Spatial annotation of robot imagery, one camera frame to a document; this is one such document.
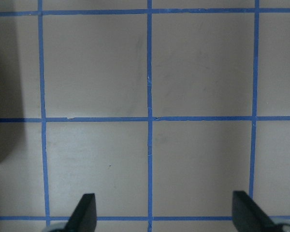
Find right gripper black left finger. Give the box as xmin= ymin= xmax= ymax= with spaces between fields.
xmin=65 ymin=193 xmax=97 ymax=232

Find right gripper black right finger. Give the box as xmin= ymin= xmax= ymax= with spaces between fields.
xmin=232 ymin=191 xmax=276 ymax=232

